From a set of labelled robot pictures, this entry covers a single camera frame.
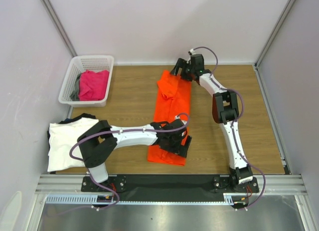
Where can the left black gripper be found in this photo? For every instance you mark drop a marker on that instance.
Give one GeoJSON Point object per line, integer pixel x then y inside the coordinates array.
{"type": "Point", "coordinates": [179, 149]}

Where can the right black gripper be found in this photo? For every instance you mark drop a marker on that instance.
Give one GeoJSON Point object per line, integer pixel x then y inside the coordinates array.
{"type": "Point", "coordinates": [184, 70]}

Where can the orange t shirt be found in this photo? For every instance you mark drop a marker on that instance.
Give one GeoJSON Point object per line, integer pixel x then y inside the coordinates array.
{"type": "Point", "coordinates": [173, 98]}

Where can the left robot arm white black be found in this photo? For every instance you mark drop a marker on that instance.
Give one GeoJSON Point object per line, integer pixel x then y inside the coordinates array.
{"type": "Point", "coordinates": [97, 143]}

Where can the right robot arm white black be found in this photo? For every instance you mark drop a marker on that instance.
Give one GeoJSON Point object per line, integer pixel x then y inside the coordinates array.
{"type": "Point", "coordinates": [225, 113]}

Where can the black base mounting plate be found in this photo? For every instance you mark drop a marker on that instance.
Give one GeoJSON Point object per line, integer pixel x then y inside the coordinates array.
{"type": "Point", "coordinates": [182, 185]}

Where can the pink t shirt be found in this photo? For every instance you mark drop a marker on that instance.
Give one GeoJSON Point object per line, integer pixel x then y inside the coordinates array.
{"type": "Point", "coordinates": [93, 85]}

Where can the white plastic laundry basket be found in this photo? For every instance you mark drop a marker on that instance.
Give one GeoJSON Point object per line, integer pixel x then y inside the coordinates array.
{"type": "Point", "coordinates": [80, 64]}

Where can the grey t shirt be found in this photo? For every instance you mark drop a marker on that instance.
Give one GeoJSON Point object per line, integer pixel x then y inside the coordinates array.
{"type": "Point", "coordinates": [74, 96]}

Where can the folded white t shirt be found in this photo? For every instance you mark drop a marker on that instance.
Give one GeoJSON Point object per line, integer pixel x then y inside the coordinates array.
{"type": "Point", "coordinates": [59, 158]}

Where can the white cable duct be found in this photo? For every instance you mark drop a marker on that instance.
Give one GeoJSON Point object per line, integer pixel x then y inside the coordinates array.
{"type": "Point", "coordinates": [108, 198]}

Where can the right aluminium corner post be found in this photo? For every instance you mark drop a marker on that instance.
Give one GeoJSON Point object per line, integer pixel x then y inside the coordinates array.
{"type": "Point", "coordinates": [278, 25]}

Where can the aluminium corner post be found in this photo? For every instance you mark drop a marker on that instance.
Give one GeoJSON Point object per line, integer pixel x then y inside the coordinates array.
{"type": "Point", "coordinates": [59, 26]}
{"type": "Point", "coordinates": [278, 25]}

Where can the aluminium frame rail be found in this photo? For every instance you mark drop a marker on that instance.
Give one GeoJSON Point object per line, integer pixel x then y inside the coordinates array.
{"type": "Point", "coordinates": [71, 184]}

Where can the left aluminium corner post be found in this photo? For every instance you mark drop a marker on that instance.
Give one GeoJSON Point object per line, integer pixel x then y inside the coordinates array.
{"type": "Point", "coordinates": [59, 26]}

